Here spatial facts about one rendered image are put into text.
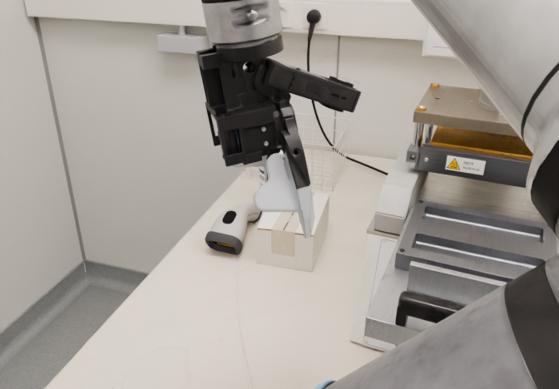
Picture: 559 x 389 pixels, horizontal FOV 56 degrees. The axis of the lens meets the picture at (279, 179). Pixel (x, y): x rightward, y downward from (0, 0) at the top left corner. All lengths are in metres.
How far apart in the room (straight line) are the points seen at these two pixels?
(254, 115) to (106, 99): 1.46
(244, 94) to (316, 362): 0.51
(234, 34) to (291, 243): 0.62
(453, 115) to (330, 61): 0.73
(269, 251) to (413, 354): 0.92
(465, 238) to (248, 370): 0.40
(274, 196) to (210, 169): 1.32
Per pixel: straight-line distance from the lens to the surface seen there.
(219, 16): 0.51
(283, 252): 1.07
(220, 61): 0.52
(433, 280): 0.69
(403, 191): 0.89
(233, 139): 0.54
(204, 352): 0.93
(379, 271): 0.90
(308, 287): 1.05
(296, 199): 0.53
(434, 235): 0.78
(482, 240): 0.79
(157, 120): 1.88
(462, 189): 1.07
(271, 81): 0.53
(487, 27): 0.21
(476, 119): 0.90
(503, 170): 0.91
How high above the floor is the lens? 1.39
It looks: 26 degrees down
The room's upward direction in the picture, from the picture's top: straight up
